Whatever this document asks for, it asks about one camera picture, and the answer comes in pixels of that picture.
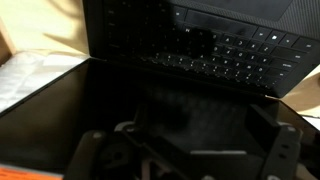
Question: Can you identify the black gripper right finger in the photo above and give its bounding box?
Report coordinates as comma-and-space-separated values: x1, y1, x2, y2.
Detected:
245, 103, 304, 180

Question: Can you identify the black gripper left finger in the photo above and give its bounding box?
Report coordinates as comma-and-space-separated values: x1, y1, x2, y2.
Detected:
114, 104, 191, 180

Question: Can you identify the black laptop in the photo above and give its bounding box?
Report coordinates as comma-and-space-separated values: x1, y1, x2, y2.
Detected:
0, 0, 320, 180

